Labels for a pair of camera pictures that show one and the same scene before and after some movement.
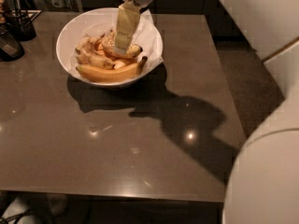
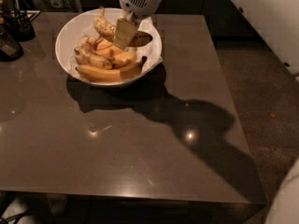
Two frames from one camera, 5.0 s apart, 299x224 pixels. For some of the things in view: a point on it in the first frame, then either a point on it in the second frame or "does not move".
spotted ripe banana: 108,45 → 108,28
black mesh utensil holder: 19,21 does not move
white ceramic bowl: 90,22 does not move
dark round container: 11,49 does not move
